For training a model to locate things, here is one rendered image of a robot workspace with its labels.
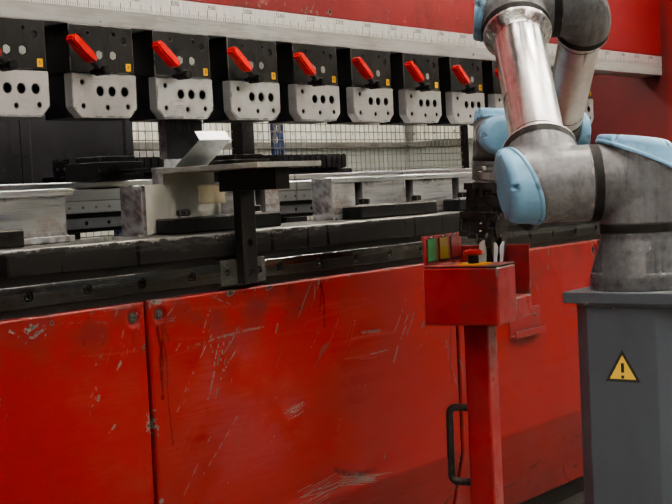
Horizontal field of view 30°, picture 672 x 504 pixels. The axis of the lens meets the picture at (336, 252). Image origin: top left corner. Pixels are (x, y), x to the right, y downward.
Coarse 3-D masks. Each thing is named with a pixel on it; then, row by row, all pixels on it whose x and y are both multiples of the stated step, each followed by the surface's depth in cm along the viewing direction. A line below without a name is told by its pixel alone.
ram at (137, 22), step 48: (0, 0) 209; (192, 0) 243; (240, 0) 254; (288, 0) 265; (336, 0) 278; (384, 0) 292; (432, 0) 307; (624, 0) 388; (336, 48) 281; (384, 48) 291; (432, 48) 307; (480, 48) 324; (624, 48) 388
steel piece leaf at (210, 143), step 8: (200, 136) 240; (208, 136) 242; (216, 136) 243; (224, 136) 245; (200, 144) 241; (208, 144) 242; (216, 144) 244; (224, 144) 246; (192, 152) 242; (200, 152) 244; (208, 152) 245; (216, 152) 247; (184, 160) 243; (192, 160) 245; (200, 160) 247; (208, 160) 248
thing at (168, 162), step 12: (168, 120) 242; (180, 120) 245; (192, 120) 247; (168, 132) 242; (180, 132) 245; (192, 132) 247; (168, 144) 242; (180, 144) 245; (192, 144) 247; (168, 156) 242; (180, 156) 245
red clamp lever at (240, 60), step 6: (228, 48) 247; (234, 48) 247; (228, 54) 248; (234, 54) 247; (240, 54) 248; (234, 60) 248; (240, 60) 248; (246, 60) 249; (240, 66) 249; (246, 66) 249; (246, 72) 251; (252, 72) 251; (246, 78) 253; (252, 78) 252; (258, 78) 251
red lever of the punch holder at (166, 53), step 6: (156, 42) 231; (162, 42) 231; (156, 48) 232; (162, 48) 231; (168, 48) 233; (162, 54) 232; (168, 54) 233; (168, 60) 233; (174, 60) 234; (168, 66) 235; (174, 66) 234; (180, 66) 236; (180, 72) 236; (186, 72) 236; (174, 78) 239; (180, 78) 237; (186, 78) 236
